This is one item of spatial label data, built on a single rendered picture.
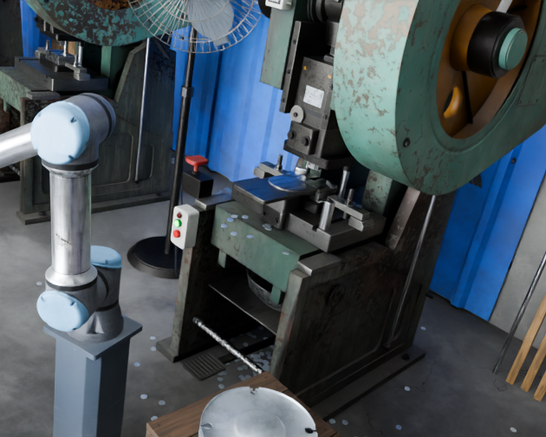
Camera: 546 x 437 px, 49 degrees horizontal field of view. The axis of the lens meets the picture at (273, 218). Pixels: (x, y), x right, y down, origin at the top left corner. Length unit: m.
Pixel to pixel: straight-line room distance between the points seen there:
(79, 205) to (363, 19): 0.73
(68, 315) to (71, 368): 0.29
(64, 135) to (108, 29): 1.68
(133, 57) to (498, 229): 1.99
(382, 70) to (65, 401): 1.21
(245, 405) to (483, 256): 1.71
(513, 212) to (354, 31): 1.70
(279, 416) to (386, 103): 0.82
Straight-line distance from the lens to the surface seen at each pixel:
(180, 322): 2.25
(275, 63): 1.93
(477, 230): 2.97
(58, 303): 1.46
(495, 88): 1.95
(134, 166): 3.48
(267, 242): 1.88
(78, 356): 1.69
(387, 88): 1.35
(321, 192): 1.96
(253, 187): 1.86
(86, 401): 1.76
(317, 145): 1.89
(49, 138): 1.31
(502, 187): 2.90
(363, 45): 1.37
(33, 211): 3.29
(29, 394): 2.21
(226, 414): 1.58
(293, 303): 1.78
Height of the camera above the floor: 1.45
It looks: 24 degrees down
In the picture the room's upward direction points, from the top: 11 degrees clockwise
